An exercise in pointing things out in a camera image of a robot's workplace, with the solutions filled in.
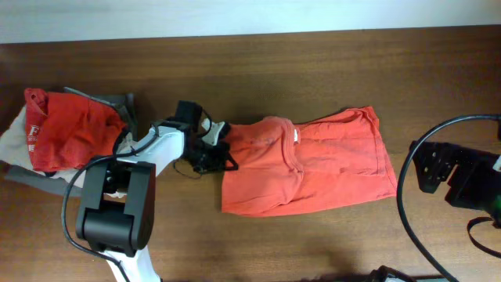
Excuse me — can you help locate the black cable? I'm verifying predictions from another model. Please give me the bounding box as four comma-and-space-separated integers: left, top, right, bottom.
395, 114, 501, 282
60, 109, 214, 282

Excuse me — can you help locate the beige folded shirt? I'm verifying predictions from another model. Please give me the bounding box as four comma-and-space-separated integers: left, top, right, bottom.
0, 104, 138, 189

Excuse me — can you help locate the orange soccer t-shirt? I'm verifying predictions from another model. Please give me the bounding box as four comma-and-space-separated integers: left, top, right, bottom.
221, 107, 397, 217

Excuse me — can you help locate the red folded shirt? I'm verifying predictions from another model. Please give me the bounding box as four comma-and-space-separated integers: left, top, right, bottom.
23, 88, 128, 173

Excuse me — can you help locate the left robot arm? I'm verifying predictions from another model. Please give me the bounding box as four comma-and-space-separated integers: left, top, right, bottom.
63, 100, 239, 281

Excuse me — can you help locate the right black cable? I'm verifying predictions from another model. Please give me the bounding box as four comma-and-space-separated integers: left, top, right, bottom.
395, 114, 501, 282

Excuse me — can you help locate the left black cable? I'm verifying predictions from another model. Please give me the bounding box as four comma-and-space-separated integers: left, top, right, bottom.
60, 109, 214, 282

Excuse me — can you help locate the grey folded shirt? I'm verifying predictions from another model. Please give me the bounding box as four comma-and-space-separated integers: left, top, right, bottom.
5, 87, 138, 195

